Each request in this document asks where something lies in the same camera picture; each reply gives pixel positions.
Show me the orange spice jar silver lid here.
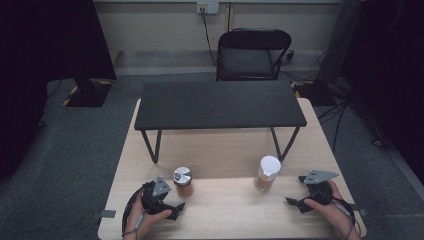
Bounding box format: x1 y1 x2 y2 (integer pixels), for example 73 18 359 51
172 166 195 198

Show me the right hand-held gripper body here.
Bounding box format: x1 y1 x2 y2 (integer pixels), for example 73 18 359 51
297 169 340 206

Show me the person's left hand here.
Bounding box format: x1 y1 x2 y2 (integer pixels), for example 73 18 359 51
123 190 173 240

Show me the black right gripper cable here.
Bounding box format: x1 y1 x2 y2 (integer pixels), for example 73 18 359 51
333 197 363 236

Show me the black folding chair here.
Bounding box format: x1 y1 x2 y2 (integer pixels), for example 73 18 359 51
215 28 293 82

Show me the person's right hand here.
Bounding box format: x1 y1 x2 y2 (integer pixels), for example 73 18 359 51
303 179 361 236

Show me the black wall socket cable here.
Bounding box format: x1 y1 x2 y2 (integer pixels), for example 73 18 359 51
199 8 218 67

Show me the black floor cable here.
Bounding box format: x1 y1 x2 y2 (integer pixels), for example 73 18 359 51
318 99 392 154

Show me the black curtain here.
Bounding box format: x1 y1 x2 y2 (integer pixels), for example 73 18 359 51
339 0 424 186
0 0 117 181

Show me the white wall socket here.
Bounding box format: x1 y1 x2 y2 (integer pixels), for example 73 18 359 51
196 0 220 15

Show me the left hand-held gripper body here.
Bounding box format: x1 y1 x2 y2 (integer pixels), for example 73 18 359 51
141 175 174 216

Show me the grey stand column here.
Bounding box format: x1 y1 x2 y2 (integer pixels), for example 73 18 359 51
315 0 363 85

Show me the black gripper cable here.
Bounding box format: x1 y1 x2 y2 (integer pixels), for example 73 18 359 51
121 185 148 236
333 197 363 236

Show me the black stand base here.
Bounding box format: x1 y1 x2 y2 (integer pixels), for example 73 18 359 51
62 78 114 108

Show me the glass jar white lid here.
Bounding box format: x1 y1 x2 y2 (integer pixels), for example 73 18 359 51
253 155 282 194

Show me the black desk shelf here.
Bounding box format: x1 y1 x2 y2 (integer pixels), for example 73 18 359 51
134 80 308 165

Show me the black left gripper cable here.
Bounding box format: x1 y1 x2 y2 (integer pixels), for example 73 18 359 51
121 185 148 236

